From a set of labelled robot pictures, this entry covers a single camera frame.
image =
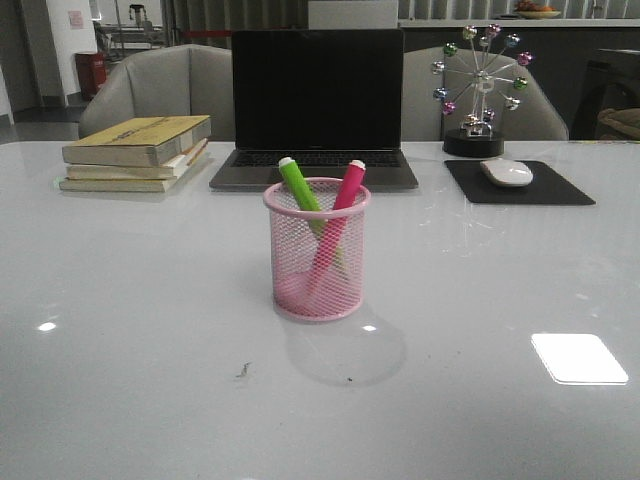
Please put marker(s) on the grey armchair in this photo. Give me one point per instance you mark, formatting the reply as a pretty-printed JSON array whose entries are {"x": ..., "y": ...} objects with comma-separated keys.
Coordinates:
[
  {"x": 422, "y": 120},
  {"x": 181, "y": 80}
]

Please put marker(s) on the grey open laptop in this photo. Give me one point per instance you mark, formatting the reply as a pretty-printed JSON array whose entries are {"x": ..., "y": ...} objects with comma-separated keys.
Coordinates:
[{"x": 321, "y": 97}]

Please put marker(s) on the pink mesh pen holder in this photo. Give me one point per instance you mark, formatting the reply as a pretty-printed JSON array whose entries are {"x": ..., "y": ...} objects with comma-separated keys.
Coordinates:
[{"x": 293, "y": 247}]

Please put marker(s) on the pink marker pen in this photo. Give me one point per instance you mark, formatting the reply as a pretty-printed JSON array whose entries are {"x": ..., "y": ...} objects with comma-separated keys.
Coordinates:
[{"x": 350, "y": 187}]

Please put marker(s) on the green marker pen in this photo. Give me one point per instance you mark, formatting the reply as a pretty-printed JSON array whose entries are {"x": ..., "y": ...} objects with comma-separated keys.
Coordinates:
[{"x": 306, "y": 201}]

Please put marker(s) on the white middle book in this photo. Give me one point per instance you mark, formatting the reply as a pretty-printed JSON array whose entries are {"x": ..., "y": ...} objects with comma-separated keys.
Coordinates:
[{"x": 174, "y": 168}]

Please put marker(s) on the ferris wheel desk ornament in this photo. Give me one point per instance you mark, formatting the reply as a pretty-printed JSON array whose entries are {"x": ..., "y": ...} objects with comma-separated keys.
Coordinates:
[{"x": 475, "y": 140}]

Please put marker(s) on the metal cart in background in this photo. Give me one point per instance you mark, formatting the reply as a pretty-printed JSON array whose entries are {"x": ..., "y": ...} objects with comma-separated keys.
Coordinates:
[{"x": 123, "y": 27}]

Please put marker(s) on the fruit bowl on counter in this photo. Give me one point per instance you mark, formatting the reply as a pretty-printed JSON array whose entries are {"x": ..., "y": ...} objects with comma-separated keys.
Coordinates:
[{"x": 535, "y": 11}]

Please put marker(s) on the grey right armchair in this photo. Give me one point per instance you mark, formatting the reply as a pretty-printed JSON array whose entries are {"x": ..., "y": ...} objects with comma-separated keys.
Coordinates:
[{"x": 422, "y": 120}]

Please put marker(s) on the white computer mouse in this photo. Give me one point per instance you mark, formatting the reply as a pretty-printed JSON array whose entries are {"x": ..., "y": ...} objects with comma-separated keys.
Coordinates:
[{"x": 507, "y": 173}]

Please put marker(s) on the yellow book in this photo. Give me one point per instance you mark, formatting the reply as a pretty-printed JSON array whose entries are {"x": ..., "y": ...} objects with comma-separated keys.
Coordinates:
[
  {"x": 131, "y": 185},
  {"x": 139, "y": 142}
]

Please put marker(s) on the yellow bottom book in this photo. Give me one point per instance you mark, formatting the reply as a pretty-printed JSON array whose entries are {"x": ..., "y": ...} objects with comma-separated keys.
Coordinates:
[{"x": 131, "y": 185}]

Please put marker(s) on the yellow top book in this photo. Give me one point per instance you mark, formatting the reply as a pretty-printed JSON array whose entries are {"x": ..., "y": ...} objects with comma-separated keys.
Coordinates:
[{"x": 139, "y": 142}]

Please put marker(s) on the black mouse pad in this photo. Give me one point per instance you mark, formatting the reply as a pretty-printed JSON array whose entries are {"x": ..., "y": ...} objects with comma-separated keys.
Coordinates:
[{"x": 548, "y": 187}]

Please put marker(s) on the grey left armchair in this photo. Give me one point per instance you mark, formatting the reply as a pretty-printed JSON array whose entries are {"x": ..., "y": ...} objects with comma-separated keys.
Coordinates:
[{"x": 181, "y": 80}]

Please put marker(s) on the red barrier belt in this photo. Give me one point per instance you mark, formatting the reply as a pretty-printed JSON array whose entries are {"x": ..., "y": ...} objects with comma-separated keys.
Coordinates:
[{"x": 221, "y": 33}]

